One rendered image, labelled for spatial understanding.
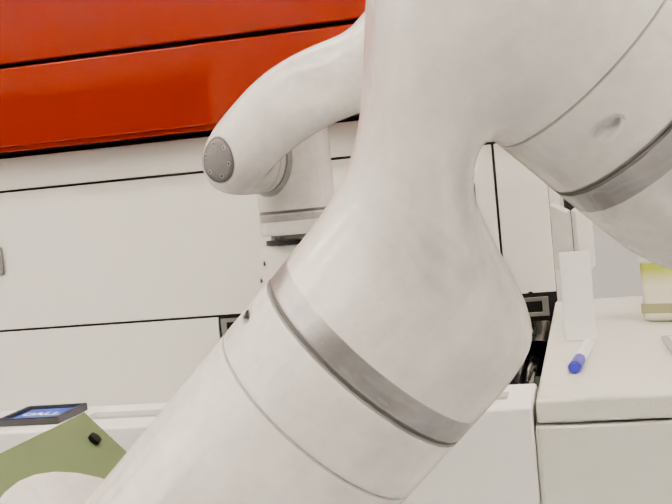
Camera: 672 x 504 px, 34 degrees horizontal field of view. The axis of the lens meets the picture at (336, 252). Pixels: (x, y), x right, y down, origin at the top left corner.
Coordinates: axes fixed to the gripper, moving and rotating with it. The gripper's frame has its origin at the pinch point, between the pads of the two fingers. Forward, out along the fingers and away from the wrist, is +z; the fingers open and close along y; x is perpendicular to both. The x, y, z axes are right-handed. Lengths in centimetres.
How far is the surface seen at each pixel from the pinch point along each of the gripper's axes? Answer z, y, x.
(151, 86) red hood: -36.1, -30.3, 5.5
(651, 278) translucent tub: -8.3, 31.9, 18.1
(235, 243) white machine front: -14.5, -26.1, 13.7
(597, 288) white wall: 11, -60, 166
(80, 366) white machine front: 0.9, -47.2, 1.2
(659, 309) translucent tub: -5.1, 32.5, 18.2
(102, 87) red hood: -37, -36, 2
